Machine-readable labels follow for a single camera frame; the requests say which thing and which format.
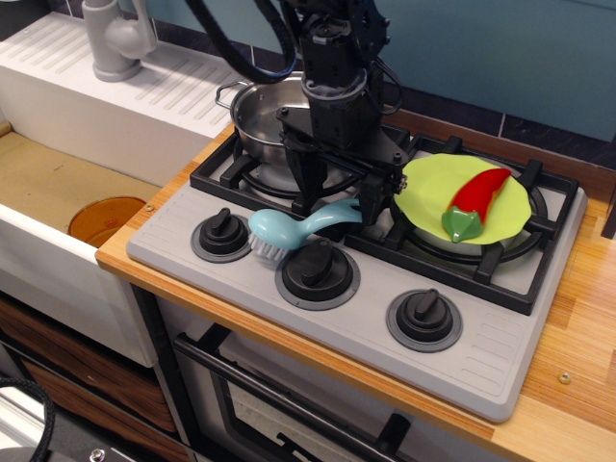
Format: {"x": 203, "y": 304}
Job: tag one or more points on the black left stove knob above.
{"x": 221, "y": 238}

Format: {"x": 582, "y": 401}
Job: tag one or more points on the wooden drawer fronts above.
{"x": 97, "y": 385}

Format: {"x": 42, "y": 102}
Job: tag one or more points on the black stove knob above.
{"x": 424, "y": 321}
{"x": 221, "y": 238}
{"x": 318, "y": 277}

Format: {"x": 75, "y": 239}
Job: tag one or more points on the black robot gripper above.
{"x": 343, "y": 122}

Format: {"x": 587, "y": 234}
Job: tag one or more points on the oven door with handle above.
{"x": 269, "y": 407}

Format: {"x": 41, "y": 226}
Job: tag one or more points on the grey toy faucet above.
{"x": 117, "y": 44}

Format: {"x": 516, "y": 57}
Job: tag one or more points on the black right stove knob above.
{"x": 424, "y": 321}

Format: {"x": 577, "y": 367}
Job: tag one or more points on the black burner grate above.
{"x": 234, "y": 177}
{"x": 520, "y": 273}

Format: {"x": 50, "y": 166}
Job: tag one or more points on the green plastic plate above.
{"x": 433, "y": 182}

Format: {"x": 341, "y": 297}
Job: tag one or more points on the black right burner grate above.
{"x": 520, "y": 273}

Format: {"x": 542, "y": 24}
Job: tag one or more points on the stainless steel pot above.
{"x": 253, "y": 108}

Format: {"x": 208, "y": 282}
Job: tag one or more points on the black middle stove knob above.
{"x": 318, "y": 277}

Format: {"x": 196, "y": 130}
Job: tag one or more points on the grey toy stove top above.
{"x": 448, "y": 291}

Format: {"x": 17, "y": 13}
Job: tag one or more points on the light blue dish brush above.
{"x": 273, "y": 234}

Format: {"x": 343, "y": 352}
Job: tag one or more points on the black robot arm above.
{"x": 339, "y": 43}

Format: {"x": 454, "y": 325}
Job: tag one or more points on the white toy sink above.
{"x": 68, "y": 140}

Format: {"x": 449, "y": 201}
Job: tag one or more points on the red toy chili pepper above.
{"x": 468, "y": 210}

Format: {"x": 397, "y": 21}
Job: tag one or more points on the black left burner grate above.
{"x": 234, "y": 177}

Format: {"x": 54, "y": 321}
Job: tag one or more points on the orange sink drain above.
{"x": 96, "y": 223}

